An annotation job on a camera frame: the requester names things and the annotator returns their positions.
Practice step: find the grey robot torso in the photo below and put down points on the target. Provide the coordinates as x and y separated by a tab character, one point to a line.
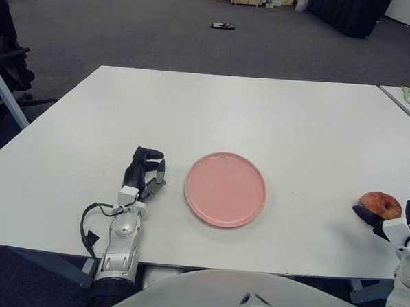
201	297

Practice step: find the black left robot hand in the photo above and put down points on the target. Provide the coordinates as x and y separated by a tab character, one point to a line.
136	173

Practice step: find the red yellow apple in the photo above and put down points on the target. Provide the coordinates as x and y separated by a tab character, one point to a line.
377	204

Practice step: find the grey neighbouring table leg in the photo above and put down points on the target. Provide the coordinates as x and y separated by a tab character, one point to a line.
10	98

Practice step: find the white plastic bag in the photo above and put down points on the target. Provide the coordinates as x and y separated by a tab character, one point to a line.
301	4

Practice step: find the black office chair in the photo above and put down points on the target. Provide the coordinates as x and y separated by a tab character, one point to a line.
6	67

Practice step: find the black curtain partition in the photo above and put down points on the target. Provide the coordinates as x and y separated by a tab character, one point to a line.
350	13

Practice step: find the small black floor tray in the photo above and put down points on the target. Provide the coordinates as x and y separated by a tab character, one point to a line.
223	26

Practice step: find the pink round plate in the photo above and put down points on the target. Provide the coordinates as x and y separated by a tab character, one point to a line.
225	192

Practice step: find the green white tube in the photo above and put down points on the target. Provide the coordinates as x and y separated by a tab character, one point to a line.
407	93

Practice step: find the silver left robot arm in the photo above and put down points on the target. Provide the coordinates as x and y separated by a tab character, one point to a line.
123	231

